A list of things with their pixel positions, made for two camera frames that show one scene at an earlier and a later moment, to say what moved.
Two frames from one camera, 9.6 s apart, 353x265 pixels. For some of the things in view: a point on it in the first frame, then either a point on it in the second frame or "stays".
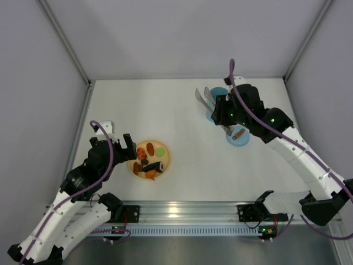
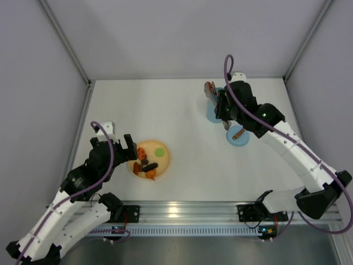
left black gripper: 121,152 stays
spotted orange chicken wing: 141,153 -> 209,88
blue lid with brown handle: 240,136 stays
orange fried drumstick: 151,174 stays
